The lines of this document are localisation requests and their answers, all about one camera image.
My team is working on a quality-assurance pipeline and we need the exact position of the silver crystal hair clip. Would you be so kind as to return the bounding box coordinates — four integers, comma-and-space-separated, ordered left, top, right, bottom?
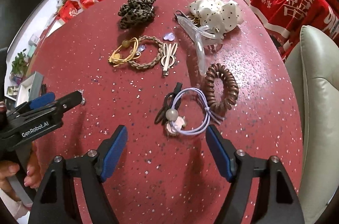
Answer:
78, 89, 86, 105

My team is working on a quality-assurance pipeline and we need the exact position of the yellow hair tie with bead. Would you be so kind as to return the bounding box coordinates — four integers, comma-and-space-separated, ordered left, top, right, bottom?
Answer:
108, 37, 140, 68

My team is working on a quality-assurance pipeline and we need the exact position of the black hair claw clip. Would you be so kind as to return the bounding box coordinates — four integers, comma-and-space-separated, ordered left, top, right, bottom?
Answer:
154, 82, 183, 125

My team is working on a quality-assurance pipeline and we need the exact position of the purple hair tie with bead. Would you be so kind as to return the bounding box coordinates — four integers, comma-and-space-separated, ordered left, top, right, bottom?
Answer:
164, 87, 225, 137

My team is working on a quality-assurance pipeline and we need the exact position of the brown spiral hair tie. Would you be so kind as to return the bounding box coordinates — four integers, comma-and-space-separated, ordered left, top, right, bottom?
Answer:
203, 63, 240, 113

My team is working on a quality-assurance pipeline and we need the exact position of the white grey jewelry tray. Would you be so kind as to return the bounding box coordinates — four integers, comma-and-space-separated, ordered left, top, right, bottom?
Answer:
15, 72, 44, 107

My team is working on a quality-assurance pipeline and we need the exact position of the person's left hand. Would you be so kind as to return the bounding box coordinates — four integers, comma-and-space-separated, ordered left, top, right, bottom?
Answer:
1, 143, 42, 207

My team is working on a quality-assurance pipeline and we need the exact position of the green potted plant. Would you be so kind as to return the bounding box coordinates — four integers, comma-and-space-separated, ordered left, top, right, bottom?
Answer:
11, 49, 28, 76

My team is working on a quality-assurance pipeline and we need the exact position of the leopard print scrunchie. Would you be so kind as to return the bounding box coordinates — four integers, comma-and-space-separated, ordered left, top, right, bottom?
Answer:
118, 0, 156, 29

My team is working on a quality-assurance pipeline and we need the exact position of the purple heart hair clip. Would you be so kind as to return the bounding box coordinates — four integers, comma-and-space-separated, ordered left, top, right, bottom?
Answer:
163, 32, 175, 42

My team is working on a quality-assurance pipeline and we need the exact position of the cream leather chair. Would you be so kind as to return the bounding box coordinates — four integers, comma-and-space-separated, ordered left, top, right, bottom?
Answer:
285, 26, 338, 223

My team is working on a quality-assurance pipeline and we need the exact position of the clear plastic hair claw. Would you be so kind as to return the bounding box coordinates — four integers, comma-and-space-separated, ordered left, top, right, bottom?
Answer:
175, 11, 224, 76

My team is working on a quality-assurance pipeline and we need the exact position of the white polka dot scrunchie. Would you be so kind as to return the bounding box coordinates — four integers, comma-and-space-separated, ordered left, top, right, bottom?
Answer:
188, 0, 244, 34

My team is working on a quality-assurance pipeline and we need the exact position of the beige braided hair tie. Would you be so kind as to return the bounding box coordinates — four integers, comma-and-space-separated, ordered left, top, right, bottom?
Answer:
128, 35, 165, 71

